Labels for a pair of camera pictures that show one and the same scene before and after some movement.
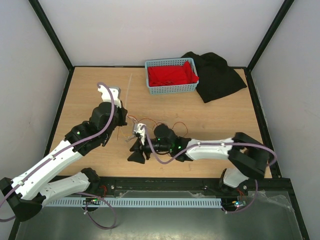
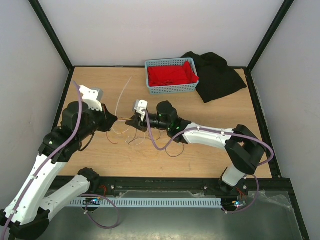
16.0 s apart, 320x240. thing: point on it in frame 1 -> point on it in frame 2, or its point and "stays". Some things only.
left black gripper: x=122 y=111 -> x=108 y=119
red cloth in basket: x=166 y=75 stays
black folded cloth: x=216 y=78 stays
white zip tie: x=128 y=90 -> x=121 y=95
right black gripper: x=137 y=155 -> x=137 y=122
